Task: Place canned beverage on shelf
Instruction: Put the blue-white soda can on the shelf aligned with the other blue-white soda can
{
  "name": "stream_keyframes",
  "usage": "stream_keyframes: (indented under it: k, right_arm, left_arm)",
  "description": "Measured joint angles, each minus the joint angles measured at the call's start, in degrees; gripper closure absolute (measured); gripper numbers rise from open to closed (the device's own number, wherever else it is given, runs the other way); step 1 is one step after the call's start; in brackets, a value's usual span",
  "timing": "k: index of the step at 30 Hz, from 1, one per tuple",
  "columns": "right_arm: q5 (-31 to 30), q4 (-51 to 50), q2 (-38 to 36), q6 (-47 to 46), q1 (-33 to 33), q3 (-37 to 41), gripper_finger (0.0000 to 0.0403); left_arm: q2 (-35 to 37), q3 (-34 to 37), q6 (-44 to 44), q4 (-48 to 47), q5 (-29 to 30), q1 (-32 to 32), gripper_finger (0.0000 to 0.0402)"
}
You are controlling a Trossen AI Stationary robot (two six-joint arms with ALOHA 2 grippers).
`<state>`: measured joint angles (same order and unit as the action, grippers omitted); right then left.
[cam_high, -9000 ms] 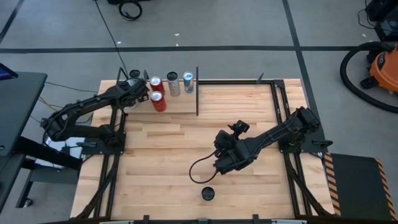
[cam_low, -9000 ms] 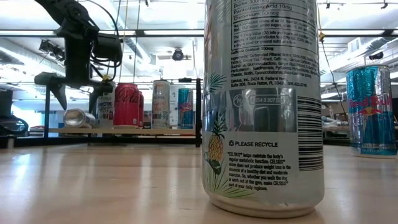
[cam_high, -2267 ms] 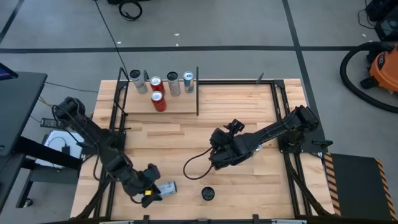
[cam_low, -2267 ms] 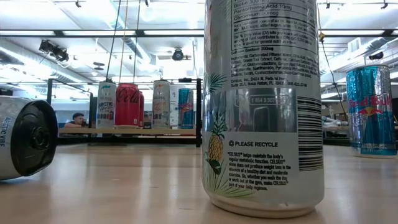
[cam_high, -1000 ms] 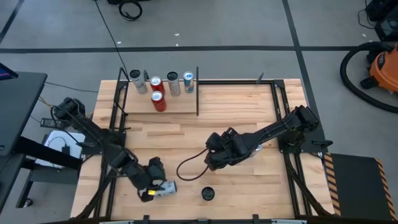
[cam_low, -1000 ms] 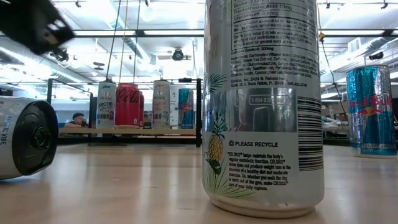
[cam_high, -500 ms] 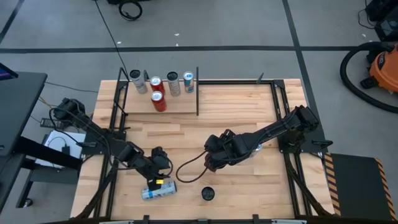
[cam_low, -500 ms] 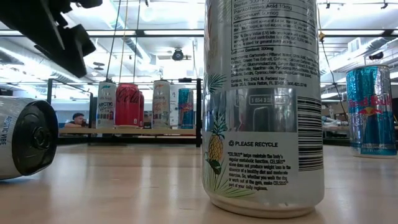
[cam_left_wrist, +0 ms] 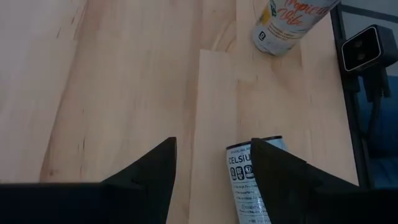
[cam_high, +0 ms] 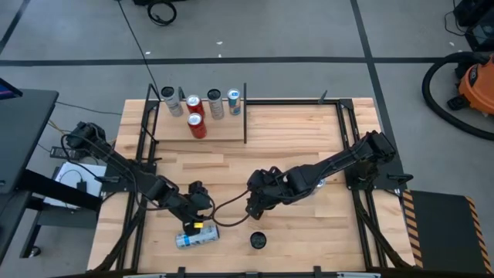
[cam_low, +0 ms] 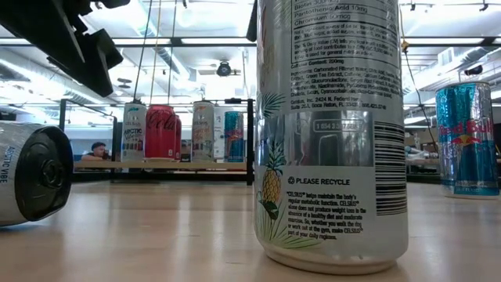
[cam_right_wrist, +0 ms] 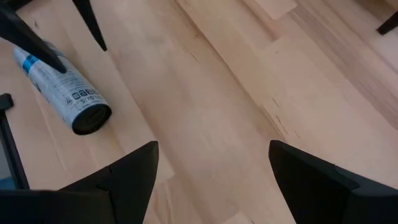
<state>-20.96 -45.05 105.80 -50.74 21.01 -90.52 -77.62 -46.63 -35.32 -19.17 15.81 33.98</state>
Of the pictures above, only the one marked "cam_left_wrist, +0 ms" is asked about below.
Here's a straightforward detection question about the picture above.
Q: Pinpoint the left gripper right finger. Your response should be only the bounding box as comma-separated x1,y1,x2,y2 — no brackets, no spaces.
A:
249,137,398,224

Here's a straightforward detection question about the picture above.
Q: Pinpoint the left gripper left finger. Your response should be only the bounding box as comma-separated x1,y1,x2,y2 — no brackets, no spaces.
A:
0,136,178,224

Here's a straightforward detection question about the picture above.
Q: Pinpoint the white Celsius Arctic Vibe can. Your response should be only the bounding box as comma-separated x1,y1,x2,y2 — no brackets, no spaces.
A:
225,135,289,224

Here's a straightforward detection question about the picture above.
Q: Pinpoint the white Celsius can pineapple print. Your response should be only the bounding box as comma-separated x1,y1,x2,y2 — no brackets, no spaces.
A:
251,0,341,57

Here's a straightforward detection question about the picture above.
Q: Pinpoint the black camera cable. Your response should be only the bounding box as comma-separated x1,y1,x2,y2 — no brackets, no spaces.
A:
357,67,393,147

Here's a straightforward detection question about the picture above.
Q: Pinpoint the black table-level camera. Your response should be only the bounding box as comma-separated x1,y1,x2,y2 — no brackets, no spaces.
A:
340,24,398,74

